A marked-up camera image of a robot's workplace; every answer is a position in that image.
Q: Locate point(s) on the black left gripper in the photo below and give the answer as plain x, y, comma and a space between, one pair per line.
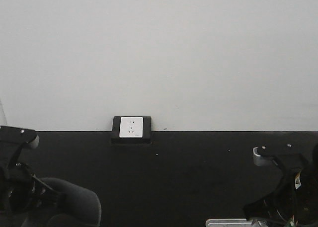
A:
20, 190

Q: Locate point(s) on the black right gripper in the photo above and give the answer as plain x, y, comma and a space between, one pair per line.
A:
294, 202

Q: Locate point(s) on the gray cloth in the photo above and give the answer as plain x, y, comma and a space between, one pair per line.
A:
64, 204

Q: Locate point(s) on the clear glass beaker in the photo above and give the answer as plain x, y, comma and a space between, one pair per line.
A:
262, 223

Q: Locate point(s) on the metal tray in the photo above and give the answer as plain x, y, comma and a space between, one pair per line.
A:
227, 223

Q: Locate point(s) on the black box power outlet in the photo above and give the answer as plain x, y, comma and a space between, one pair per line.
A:
131, 130

